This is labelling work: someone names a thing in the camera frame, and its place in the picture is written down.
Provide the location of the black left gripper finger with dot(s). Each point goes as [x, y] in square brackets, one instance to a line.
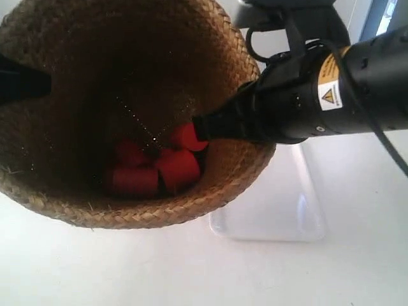
[19, 82]

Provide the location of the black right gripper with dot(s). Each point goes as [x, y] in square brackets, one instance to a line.
[298, 96]

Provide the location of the brown woven basket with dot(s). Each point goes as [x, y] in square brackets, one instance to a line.
[121, 70]

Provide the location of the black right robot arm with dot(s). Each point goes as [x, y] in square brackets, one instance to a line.
[378, 71]

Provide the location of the red cylinder upper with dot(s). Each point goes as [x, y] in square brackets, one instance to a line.
[184, 137]

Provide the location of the red cylinder right small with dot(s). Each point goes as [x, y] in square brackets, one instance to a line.
[179, 169]

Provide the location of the dark red object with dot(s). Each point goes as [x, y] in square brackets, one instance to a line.
[129, 154]

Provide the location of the red cylinder lower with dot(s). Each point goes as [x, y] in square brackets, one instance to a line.
[142, 182]

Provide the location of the white plastic tray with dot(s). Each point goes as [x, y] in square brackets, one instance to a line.
[281, 205]

